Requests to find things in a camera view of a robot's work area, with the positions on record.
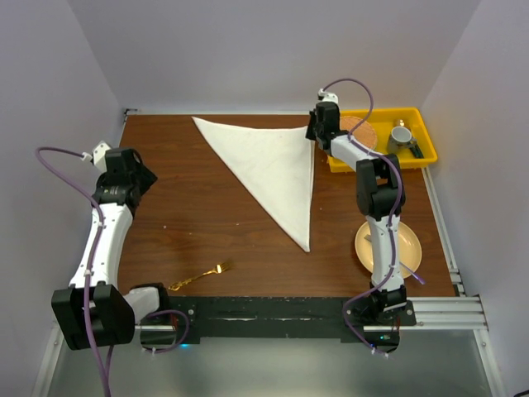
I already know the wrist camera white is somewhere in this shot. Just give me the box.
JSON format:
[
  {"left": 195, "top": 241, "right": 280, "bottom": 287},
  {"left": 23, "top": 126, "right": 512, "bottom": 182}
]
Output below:
[
  {"left": 81, "top": 141, "right": 112, "bottom": 173},
  {"left": 317, "top": 88, "right": 339, "bottom": 104}
]

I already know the yellow plastic tray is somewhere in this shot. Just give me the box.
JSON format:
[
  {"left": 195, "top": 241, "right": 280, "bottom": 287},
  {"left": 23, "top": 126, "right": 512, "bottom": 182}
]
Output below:
[{"left": 314, "top": 105, "right": 437, "bottom": 169}]

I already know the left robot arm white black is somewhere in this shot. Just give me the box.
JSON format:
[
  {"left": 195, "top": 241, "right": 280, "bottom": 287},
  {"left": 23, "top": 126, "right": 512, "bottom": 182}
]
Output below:
[{"left": 51, "top": 141, "right": 171, "bottom": 350}]

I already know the gold fork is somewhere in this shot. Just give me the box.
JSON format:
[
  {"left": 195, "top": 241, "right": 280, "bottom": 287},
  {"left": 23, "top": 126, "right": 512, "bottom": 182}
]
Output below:
[{"left": 167, "top": 261, "right": 233, "bottom": 292}]

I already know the orange patterned plate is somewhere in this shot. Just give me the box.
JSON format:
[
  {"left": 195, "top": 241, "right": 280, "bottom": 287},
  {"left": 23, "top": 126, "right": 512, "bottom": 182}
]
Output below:
[{"left": 340, "top": 116, "right": 378, "bottom": 150}]

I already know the white cloth napkin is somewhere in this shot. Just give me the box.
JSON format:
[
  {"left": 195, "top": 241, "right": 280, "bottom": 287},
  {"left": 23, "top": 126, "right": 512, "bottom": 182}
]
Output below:
[{"left": 193, "top": 117, "right": 315, "bottom": 252}]

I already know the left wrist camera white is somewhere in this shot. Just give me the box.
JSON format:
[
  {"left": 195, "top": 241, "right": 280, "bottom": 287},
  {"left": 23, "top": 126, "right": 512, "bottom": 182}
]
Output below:
[{"left": 81, "top": 141, "right": 112, "bottom": 173}]

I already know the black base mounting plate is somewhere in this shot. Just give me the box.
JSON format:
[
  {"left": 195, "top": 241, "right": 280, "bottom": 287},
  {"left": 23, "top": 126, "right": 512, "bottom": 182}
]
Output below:
[{"left": 136, "top": 295, "right": 417, "bottom": 356}]

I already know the dark green utensil in tray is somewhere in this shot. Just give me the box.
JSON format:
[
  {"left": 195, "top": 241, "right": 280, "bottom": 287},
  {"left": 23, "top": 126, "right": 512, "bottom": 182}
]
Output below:
[{"left": 410, "top": 143, "right": 424, "bottom": 159}]

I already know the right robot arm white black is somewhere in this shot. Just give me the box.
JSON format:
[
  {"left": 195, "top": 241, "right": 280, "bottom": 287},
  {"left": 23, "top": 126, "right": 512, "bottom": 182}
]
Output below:
[{"left": 306, "top": 100, "right": 407, "bottom": 325}]

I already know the cream yellow plate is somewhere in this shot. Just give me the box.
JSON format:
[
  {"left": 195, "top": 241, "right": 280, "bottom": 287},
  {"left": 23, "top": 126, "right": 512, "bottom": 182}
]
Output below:
[{"left": 355, "top": 222, "right": 422, "bottom": 280}]

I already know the grey white mug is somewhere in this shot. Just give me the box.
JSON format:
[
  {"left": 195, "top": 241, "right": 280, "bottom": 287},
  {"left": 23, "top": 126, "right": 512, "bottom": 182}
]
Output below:
[{"left": 387, "top": 126, "right": 417, "bottom": 154}]

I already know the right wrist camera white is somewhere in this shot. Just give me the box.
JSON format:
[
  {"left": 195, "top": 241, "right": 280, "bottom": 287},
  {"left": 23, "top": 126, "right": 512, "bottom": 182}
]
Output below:
[{"left": 317, "top": 88, "right": 339, "bottom": 104}]

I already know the aluminium frame rail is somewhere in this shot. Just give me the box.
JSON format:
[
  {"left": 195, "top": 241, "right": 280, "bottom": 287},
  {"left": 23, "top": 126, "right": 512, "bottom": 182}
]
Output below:
[{"left": 419, "top": 167, "right": 488, "bottom": 331}]

